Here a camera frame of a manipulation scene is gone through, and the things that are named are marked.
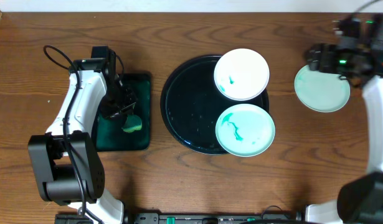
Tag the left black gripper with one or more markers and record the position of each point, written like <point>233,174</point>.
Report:
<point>122,107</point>

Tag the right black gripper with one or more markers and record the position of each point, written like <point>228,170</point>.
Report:
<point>328,54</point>

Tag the green sponge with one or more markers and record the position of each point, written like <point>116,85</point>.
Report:
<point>133,123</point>

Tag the mint green plate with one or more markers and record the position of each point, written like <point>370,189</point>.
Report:
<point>245,130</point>
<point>322,92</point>

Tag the pink white plate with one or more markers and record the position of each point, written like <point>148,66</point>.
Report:
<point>241,74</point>

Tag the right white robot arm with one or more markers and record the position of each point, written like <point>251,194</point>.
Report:
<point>361,201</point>

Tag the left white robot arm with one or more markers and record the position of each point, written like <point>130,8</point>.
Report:
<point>65,161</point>

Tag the black rectangular water tray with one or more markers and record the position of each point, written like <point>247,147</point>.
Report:
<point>107,134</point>

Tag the black round tray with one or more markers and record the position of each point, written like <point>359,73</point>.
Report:
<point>191,104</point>

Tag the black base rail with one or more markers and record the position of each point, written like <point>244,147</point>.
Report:
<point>267,216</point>

